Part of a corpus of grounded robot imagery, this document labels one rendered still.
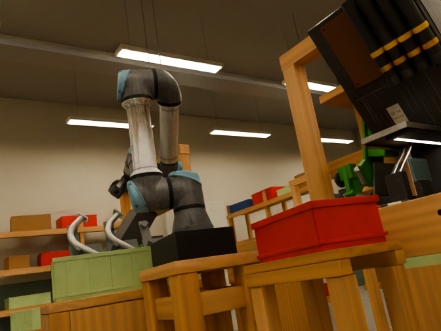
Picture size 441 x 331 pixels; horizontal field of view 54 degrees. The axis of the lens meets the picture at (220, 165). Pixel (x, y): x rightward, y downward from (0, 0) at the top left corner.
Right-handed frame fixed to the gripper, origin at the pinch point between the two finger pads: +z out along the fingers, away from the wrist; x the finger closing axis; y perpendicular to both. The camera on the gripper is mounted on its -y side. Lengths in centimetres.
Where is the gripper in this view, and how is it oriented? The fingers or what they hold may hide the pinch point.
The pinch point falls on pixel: (121, 200)
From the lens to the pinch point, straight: 212.9
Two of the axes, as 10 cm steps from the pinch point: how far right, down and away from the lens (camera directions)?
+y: 3.9, -5.4, 7.5
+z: -3.4, 6.7, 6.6
